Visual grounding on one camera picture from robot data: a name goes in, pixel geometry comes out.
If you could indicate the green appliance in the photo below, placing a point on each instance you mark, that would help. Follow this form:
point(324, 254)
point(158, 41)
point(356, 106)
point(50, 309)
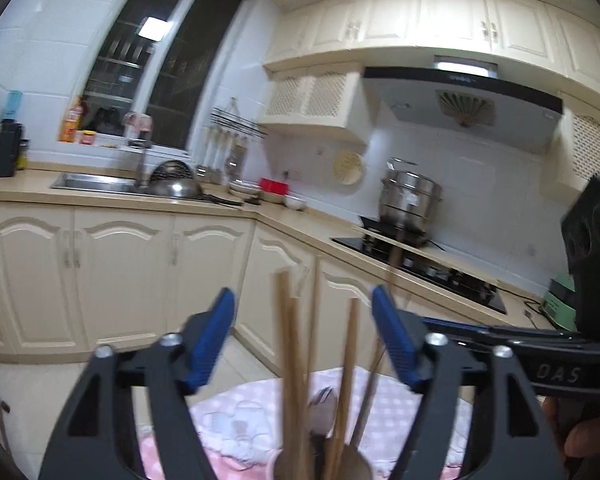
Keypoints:
point(560, 300)

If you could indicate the beige countertop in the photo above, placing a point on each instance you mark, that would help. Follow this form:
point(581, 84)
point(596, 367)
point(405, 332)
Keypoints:
point(30, 182)

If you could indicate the pink checkered tablecloth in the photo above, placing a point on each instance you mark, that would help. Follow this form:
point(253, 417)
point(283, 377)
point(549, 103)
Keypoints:
point(170, 460)

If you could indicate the hanging utensil rack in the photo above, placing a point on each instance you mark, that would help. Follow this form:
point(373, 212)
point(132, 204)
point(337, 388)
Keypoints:
point(235, 125)

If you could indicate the person's right hand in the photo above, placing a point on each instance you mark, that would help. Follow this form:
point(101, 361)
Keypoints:
point(587, 442)

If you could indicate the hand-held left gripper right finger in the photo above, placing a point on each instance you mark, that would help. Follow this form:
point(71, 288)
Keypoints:
point(395, 340)

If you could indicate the blue bottle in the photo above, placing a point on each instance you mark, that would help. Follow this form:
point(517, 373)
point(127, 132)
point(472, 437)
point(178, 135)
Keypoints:
point(13, 105)

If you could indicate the cream base cabinets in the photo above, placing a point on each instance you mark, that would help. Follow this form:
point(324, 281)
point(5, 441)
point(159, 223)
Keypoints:
point(120, 280)

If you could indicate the pink cup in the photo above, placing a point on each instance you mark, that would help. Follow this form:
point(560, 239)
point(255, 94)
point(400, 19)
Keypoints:
point(276, 467)

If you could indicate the steel bowl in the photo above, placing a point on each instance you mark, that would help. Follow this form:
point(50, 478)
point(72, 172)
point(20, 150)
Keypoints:
point(177, 189)

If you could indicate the glass jar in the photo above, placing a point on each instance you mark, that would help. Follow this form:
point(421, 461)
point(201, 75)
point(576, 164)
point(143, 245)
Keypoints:
point(235, 165)

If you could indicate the pink white container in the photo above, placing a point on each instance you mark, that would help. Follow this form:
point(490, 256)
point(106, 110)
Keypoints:
point(140, 127)

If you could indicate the orange bottle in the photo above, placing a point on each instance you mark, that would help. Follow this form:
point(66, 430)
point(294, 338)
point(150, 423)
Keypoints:
point(72, 120)

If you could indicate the metal spoon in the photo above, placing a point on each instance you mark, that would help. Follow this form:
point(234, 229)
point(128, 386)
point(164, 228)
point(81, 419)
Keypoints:
point(322, 405)

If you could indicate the steel sink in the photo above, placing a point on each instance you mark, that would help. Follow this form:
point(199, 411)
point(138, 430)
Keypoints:
point(90, 182)

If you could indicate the steel faucet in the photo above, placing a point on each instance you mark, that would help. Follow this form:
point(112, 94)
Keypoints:
point(141, 170)

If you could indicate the white fringed bear blanket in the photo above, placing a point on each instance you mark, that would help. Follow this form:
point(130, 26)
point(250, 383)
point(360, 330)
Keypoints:
point(240, 410)

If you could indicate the range hood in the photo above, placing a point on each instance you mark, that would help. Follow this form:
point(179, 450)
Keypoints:
point(480, 120)

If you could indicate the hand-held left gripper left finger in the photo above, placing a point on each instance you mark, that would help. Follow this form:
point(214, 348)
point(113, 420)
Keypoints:
point(215, 340)

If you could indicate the dark kitchen window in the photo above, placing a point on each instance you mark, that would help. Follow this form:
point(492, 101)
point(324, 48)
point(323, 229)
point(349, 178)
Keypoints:
point(190, 60)

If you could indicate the red container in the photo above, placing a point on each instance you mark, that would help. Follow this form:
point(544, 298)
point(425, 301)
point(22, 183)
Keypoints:
point(272, 187)

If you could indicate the small yellow container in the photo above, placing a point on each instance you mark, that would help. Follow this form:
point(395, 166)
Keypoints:
point(24, 160)

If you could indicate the white bowl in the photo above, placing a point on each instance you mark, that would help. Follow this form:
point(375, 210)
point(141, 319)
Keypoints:
point(295, 203)

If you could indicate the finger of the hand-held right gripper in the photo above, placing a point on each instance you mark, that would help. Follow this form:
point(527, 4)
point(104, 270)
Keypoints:
point(530, 336)

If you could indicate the black thermos bottle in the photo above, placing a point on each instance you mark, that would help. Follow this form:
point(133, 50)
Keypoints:
point(7, 150)

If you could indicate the wooden chopstick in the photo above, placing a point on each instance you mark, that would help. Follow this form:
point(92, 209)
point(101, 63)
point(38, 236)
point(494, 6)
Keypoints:
point(298, 385)
point(286, 360)
point(349, 350)
point(370, 395)

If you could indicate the black gas stove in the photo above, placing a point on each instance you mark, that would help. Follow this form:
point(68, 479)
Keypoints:
point(455, 280)

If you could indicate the cream upper cabinets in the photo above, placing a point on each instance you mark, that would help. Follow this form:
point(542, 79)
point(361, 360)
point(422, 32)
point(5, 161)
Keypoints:
point(430, 15)

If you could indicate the steel steamer pot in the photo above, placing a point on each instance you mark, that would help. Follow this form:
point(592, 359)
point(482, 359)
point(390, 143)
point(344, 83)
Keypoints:
point(407, 200)

